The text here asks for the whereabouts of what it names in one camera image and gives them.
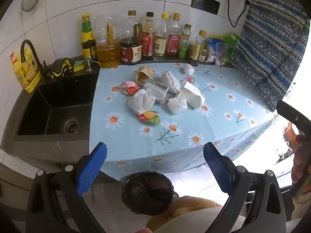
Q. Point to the crumpled clear plastic bag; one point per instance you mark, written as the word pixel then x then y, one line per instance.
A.
pixel 177 105

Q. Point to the person's brown fleece pants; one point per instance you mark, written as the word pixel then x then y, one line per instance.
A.
pixel 189 203

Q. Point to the person's right forearm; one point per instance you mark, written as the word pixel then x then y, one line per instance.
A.
pixel 302 206

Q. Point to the twisted white plastic wrapper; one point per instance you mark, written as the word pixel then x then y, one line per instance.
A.
pixel 187 69

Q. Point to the floral light blue tablecloth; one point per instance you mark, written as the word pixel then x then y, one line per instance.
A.
pixel 218 116

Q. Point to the bin with black bag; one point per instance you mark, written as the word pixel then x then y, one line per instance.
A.
pixel 145 194

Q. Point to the black and yellow cloth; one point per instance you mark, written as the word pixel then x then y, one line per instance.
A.
pixel 60 66

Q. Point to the clear bottle with beige label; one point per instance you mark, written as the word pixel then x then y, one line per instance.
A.
pixel 160 43

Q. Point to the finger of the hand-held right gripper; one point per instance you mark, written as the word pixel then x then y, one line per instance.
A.
pixel 295 117

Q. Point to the clear bottle with green label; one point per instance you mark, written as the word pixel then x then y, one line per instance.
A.
pixel 185 46

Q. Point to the brown paper cup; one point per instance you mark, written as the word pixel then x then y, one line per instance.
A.
pixel 143 74

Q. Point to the large clear oil jug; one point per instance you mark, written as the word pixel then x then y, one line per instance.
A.
pixel 108 53

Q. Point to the yellow detergent bottle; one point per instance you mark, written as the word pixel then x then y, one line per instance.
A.
pixel 26 72

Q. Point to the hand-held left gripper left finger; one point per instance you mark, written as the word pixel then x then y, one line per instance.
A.
pixel 92 167

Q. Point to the clear plastic container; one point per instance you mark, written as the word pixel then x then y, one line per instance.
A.
pixel 222 54

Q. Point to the green carton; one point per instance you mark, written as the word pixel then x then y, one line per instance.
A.
pixel 232 43

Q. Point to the clear plastic wrapper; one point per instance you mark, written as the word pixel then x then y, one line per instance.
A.
pixel 155 89

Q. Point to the white cloth wad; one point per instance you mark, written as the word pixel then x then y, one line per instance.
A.
pixel 171 80

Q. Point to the small yellow cap bottle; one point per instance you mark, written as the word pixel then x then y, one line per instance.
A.
pixel 198 49

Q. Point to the black curved faucet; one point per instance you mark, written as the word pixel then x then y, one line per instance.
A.
pixel 34 51

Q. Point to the small red white packet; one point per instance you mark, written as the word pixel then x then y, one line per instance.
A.
pixel 189 79

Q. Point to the crumpled colourful snack wrapper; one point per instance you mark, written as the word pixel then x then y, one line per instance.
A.
pixel 148 117

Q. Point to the crumpled red wrapper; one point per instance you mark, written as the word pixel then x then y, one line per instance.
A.
pixel 130 87

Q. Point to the clear bottle with red label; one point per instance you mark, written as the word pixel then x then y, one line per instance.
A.
pixel 174 41

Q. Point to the green label sauce bottle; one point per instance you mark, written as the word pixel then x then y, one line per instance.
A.
pixel 88 41

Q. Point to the blue patterned cloth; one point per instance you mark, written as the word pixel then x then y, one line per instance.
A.
pixel 267 41

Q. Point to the dark soy sauce jug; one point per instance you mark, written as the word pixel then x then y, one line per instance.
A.
pixel 131 51

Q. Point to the person's beige top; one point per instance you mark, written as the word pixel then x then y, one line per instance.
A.
pixel 194 220

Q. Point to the dark bottle with red label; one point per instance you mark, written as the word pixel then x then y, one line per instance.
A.
pixel 148 41

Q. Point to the white tissue wad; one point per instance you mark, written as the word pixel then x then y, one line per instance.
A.
pixel 141 102

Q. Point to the small metal tap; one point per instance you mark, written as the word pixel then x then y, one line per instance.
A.
pixel 87 63

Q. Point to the person's right hand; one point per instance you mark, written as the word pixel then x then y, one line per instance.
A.
pixel 298 160

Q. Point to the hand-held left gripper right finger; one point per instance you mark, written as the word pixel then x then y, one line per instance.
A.
pixel 218 170

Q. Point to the black wall power outlet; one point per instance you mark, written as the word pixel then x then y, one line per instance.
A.
pixel 205 3

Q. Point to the blue and white bag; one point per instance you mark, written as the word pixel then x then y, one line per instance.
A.
pixel 213 49

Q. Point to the yellow green sponge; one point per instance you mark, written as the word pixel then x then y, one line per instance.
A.
pixel 79 66

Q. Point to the black kitchen sink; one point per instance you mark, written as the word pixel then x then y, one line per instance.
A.
pixel 48 106

